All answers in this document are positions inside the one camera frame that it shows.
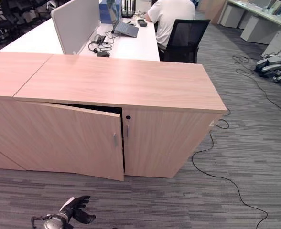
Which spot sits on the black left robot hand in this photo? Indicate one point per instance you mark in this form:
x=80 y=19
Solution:
x=76 y=205

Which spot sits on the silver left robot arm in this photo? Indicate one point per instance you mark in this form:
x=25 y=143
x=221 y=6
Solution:
x=50 y=223

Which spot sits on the wooden cabinet door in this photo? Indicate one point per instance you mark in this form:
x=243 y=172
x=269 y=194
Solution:
x=71 y=138

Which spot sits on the black cabinet keyhole lock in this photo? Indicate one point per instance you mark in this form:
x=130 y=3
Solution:
x=128 y=117

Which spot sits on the light wooden office cabinet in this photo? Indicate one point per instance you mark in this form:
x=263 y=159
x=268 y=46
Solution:
x=131 y=81

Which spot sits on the light wooden side cabinet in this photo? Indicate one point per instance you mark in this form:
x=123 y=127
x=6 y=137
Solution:
x=6 y=76

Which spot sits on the white office desk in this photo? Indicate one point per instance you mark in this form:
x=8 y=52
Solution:
x=135 y=47
x=35 y=40

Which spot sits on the black mesh office chair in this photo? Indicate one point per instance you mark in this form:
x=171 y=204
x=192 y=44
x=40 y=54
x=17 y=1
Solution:
x=186 y=40

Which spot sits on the black power adapter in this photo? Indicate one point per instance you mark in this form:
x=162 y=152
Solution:
x=103 y=54

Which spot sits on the grey desk divider panel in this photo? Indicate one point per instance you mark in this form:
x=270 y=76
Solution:
x=76 y=23

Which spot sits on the dark open laptop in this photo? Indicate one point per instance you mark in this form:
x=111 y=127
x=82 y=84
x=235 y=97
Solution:
x=128 y=29

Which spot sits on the black handheld controller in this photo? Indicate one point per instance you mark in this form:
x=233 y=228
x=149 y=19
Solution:
x=142 y=23

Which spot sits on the blue cardboard box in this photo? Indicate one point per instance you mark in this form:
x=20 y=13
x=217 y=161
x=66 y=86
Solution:
x=104 y=12

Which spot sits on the black router with antennas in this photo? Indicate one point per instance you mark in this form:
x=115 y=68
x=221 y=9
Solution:
x=129 y=13

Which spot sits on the person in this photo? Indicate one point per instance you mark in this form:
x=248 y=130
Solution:
x=171 y=16

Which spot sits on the silver quadruped robot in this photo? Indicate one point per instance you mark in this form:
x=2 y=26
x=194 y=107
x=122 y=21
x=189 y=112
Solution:
x=269 y=63

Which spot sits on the wooden partition panel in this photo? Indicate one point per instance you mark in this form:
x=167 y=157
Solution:
x=214 y=9

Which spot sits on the long pale green desk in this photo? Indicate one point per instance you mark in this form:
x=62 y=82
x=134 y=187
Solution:
x=260 y=10

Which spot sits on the white drawer pedestal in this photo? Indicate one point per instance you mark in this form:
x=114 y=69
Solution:
x=277 y=44
x=255 y=29
x=231 y=16

